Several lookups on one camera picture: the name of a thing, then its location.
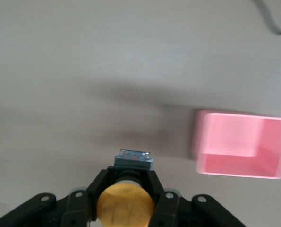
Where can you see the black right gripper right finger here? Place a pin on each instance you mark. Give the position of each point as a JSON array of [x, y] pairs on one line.
[[171, 208]]

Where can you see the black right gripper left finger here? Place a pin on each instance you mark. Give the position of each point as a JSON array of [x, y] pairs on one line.
[[79, 208]]

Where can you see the yellow push button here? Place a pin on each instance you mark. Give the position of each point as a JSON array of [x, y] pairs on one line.
[[123, 205]]

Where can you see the pink plastic bin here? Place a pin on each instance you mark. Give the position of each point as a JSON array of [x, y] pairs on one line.
[[232, 165]]

